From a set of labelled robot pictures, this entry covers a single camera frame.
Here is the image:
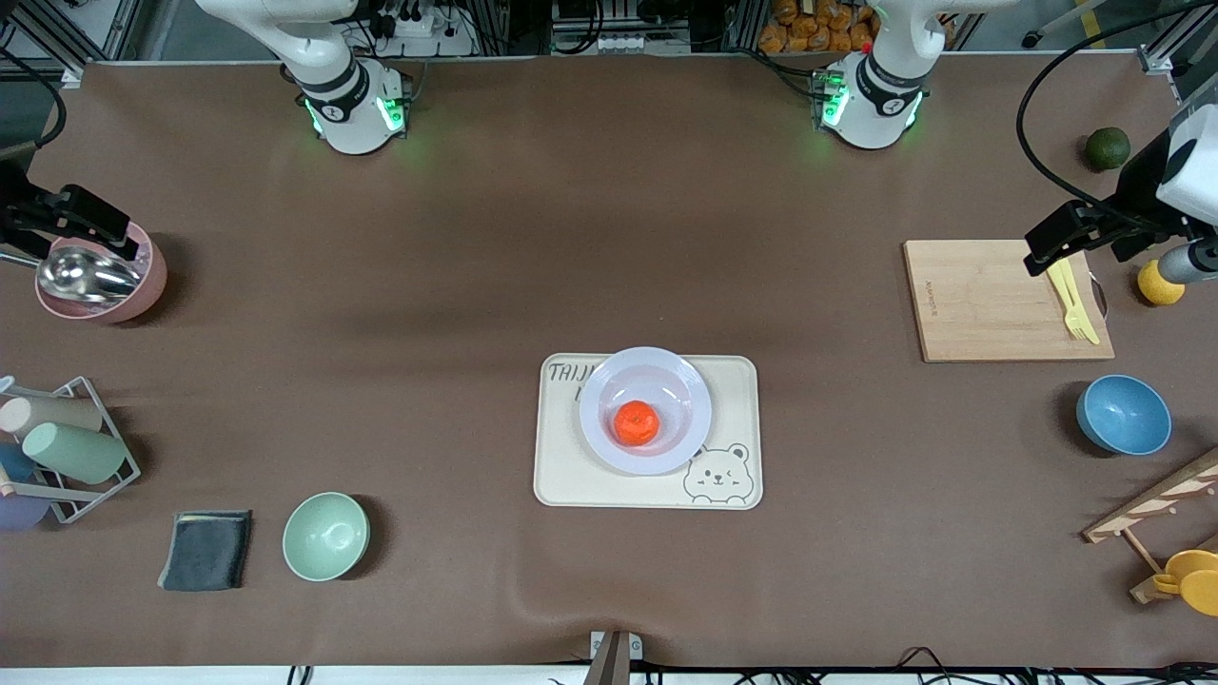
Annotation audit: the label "white round plate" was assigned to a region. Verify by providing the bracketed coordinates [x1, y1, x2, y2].
[579, 346, 714, 477]

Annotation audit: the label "orange mandarin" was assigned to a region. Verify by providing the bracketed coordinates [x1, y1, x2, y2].
[612, 400, 661, 448]

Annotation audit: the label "metal scoop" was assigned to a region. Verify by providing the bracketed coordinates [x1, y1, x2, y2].
[0, 245, 144, 305]

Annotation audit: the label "clear ice cubes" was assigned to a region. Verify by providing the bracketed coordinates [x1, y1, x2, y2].
[112, 238, 153, 279]

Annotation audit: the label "yellow plastic fork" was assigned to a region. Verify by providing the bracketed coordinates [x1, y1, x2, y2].
[1047, 264, 1090, 342]

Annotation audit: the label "dark green round fruit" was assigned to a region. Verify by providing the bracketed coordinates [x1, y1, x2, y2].
[1085, 127, 1132, 173]

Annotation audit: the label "yellow plastic knife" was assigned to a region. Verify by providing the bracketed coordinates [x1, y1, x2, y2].
[1058, 257, 1102, 346]

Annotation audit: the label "yellow lemon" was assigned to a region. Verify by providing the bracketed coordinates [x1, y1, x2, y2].
[1137, 260, 1187, 306]

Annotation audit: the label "pink bowl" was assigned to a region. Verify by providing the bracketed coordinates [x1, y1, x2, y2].
[34, 221, 168, 324]

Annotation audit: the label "wooden cutting board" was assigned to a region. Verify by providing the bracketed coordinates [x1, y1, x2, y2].
[903, 239, 1116, 363]

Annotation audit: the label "blue bowl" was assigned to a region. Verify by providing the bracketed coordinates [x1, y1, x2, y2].
[1076, 374, 1173, 457]

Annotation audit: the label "beige cup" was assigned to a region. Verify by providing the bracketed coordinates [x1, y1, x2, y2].
[0, 395, 104, 437]

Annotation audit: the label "green cup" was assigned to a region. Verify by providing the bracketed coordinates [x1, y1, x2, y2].
[22, 421, 128, 484]

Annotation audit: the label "wooden rack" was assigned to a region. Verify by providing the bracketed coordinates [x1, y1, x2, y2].
[1082, 447, 1218, 605]

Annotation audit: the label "purple cup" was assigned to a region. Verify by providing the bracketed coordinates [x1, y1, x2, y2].
[0, 493, 50, 531]

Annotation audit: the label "bag of oranges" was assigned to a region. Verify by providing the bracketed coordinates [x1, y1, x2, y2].
[758, 0, 881, 55]

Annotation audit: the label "grey folded cloth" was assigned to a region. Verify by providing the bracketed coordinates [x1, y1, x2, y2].
[158, 510, 254, 593]

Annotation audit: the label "yellow cup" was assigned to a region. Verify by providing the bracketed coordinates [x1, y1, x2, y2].
[1151, 549, 1218, 617]

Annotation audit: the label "beige bear print tray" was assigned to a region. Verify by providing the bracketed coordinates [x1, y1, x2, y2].
[533, 354, 764, 511]

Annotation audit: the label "white power strip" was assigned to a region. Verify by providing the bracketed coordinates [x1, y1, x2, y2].
[385, 10, 477, 58]

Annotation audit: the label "green bowl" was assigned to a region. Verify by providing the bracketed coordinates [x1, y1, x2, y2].
[283, 492, 370, 582]

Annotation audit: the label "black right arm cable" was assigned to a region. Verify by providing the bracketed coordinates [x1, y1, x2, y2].
[0, 48, 68, 151]

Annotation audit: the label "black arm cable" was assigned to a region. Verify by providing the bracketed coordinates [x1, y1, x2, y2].
[0, 48, 68, 151]
[1015, 0, 1218, 231]

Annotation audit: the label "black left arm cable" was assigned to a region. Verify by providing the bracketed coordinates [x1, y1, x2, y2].
[1015, 0, 1218, 231]

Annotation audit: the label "white wire cup rack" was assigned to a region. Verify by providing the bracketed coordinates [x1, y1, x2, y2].
[0, 376, 142, 525]

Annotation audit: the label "metal table edge bracket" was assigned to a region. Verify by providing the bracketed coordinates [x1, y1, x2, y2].
[582, 630, 644, 685]

